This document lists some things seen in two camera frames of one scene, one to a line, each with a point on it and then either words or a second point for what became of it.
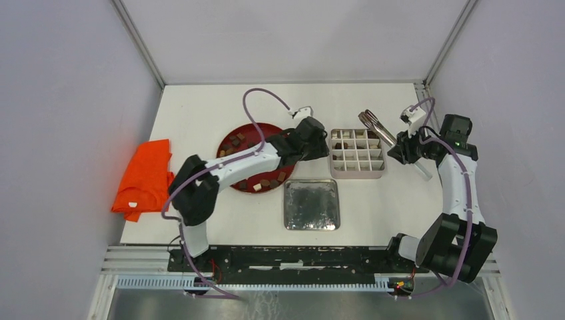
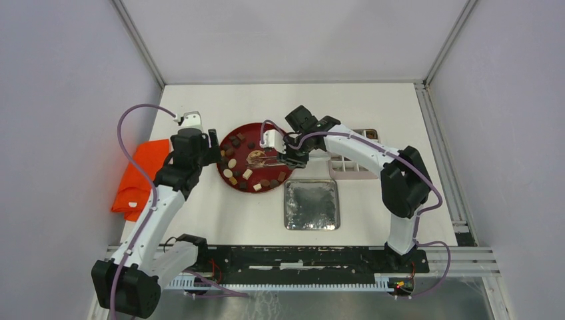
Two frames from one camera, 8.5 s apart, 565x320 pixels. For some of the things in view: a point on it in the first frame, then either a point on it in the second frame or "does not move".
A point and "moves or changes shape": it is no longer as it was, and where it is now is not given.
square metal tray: x=311 y=205 does not move
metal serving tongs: x=368 y=118 moves or changes shape
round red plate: x=244 y=136 does not move
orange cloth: x=145 y=183 does not move
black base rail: x=326 y=260 does not move
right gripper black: x=402 y=151 → x=292 y=162
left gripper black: x=320 y=149 → x=212 y=154
